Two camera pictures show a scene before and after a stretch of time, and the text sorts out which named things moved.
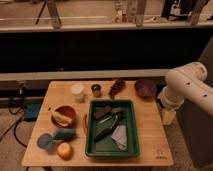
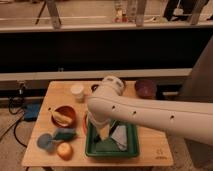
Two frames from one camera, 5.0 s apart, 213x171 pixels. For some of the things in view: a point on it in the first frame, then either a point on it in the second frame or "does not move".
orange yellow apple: (65, 151) does not move
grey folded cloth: (120, 137) does not move
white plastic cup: (77, 90) does not move
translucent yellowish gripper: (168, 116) to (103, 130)
